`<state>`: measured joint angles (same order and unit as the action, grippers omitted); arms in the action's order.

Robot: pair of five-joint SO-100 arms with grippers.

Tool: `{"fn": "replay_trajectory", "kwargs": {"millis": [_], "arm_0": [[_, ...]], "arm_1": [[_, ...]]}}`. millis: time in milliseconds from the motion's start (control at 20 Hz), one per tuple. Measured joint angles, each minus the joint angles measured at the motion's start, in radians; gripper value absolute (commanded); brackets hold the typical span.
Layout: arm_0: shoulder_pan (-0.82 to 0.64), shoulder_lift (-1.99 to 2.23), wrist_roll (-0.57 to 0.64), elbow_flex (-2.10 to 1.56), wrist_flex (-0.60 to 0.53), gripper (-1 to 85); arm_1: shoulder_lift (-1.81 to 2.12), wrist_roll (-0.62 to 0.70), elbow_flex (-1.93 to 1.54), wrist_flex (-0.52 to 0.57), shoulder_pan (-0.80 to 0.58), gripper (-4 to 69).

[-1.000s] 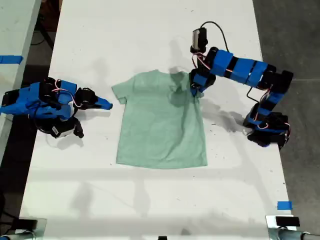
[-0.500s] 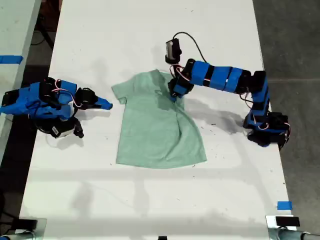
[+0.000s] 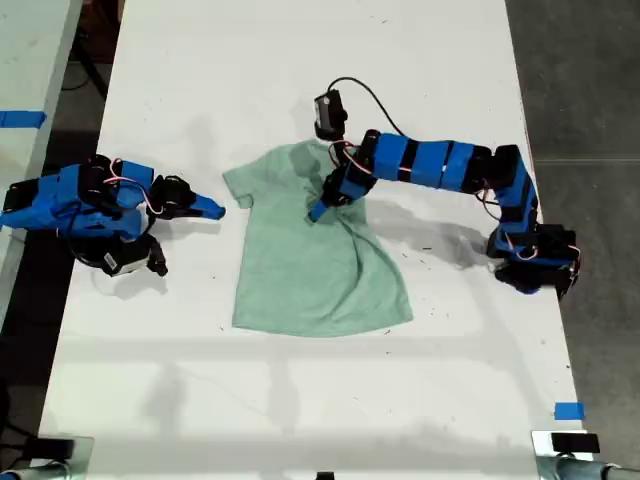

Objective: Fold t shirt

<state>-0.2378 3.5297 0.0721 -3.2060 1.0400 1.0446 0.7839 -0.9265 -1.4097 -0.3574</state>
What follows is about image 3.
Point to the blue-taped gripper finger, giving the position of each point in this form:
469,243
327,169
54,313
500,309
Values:
207,203
205,215
319,211
336,202

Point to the pale green T-shirt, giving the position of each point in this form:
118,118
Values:
305,270

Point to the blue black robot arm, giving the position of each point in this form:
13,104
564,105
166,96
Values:
47,202
435,162

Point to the long blue tape strip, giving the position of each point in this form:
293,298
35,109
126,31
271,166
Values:
22,119

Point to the white side table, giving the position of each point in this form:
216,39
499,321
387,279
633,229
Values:
30,60

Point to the small black box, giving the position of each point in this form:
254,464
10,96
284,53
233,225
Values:
52,448
575,442

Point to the small blue tape square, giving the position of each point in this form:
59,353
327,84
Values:
569,410

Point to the camera black stalk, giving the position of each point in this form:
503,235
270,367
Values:
336,142
159,257

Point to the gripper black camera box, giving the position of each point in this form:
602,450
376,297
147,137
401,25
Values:
122,260
330,112

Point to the shiny metal bracket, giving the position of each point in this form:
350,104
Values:
75,467
542,452

